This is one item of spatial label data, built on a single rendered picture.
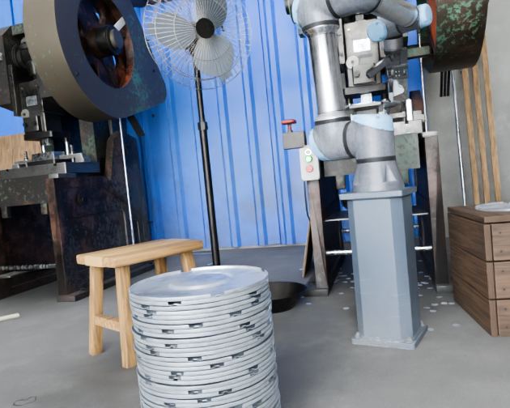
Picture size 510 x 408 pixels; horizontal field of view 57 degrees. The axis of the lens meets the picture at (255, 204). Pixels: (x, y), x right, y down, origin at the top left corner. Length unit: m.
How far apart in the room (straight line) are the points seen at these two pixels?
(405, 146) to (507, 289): 0.77
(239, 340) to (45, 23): 1.91
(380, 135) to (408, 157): 0.64
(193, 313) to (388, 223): 0.71
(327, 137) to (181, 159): 2.34
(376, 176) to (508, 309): 0.54
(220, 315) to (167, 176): 2.92
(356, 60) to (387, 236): 1.06
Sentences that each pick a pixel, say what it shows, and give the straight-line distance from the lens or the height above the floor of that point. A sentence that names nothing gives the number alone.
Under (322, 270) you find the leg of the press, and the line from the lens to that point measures 2.05.
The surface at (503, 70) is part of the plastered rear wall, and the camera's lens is 3.57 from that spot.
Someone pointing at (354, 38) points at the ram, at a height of 1.10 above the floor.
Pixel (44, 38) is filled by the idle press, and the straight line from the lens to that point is 2.50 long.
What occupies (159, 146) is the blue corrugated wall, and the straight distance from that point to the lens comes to 3.81.
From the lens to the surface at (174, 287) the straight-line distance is 0.98.
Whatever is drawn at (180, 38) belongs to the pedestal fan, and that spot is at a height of 1.26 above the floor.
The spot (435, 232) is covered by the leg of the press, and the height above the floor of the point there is 0.24.
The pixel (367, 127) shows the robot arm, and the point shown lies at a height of 0.64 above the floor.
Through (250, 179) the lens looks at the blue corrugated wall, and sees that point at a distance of 3.54.
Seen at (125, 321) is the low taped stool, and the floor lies 0.14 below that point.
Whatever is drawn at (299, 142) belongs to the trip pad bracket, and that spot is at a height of 0.66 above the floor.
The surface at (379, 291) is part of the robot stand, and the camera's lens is 1.44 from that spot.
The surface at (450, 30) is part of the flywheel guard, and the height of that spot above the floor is 1.02.
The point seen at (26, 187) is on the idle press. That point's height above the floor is 0.59.
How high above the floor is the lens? 0.52
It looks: 3 degrees down
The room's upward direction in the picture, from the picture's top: 6 degrees counter-clockwise
